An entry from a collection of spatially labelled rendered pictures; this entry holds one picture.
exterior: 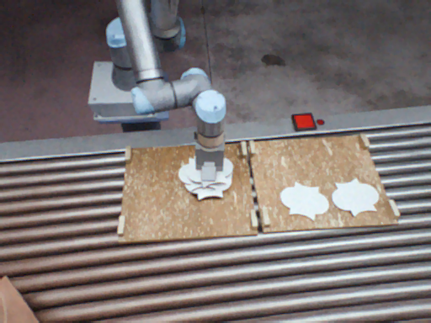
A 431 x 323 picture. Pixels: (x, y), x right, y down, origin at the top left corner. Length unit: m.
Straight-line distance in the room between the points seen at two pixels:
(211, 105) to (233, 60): 2.22
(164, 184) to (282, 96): 1.82
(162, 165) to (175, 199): 0.14
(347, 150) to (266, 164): 0.29
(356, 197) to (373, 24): 2.67
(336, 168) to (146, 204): 0.64
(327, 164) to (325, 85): 1.78
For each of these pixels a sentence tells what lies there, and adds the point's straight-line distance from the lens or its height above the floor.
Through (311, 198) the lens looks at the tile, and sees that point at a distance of 1.26.
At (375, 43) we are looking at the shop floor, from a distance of 3.62.
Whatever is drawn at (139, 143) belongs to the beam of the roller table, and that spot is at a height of 0.91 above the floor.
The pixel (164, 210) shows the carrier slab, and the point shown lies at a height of 0.94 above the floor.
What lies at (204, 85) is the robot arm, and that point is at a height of 1.27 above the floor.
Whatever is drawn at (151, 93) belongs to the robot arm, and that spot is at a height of 1.27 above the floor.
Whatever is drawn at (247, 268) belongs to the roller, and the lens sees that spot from 1.15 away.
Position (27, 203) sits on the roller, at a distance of 1.35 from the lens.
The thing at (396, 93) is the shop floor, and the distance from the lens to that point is 3.21.
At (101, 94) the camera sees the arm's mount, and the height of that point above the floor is 0.96.
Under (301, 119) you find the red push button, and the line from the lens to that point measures 1.48.
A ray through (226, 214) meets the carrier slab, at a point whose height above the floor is 0.94.
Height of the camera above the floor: 1.98
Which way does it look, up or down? 53 degrees down
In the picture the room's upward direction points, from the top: 2 degrees clockwise
